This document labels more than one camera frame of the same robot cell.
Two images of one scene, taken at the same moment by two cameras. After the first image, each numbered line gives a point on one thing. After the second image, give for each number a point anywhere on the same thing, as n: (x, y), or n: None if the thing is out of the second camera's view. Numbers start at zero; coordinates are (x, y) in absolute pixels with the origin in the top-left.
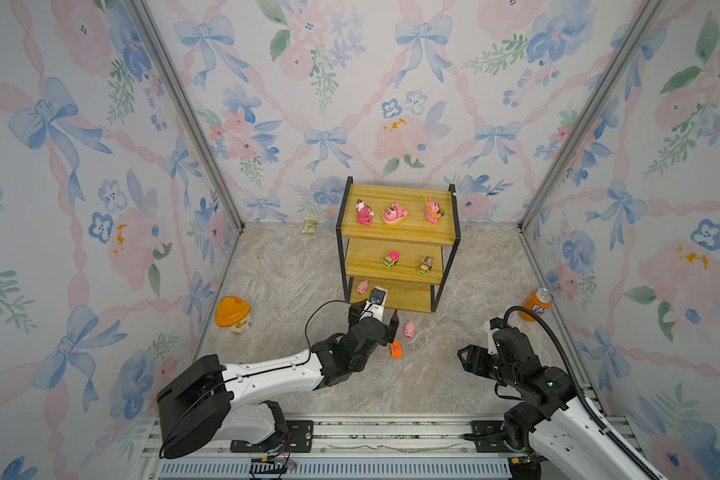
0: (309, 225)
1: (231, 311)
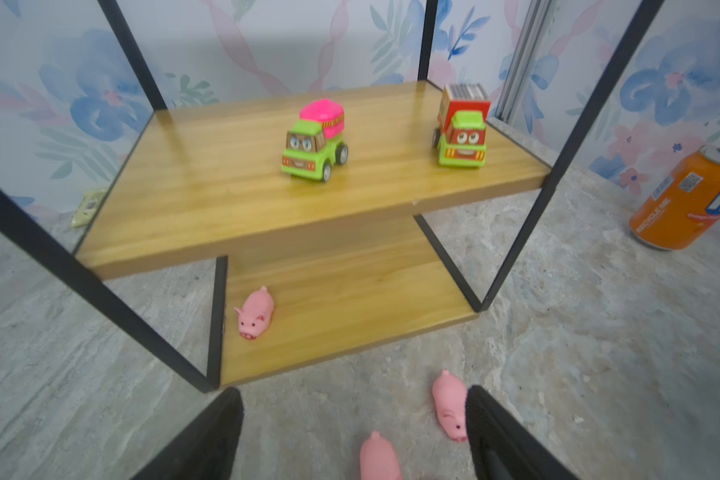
0: (88, 207)
1: None
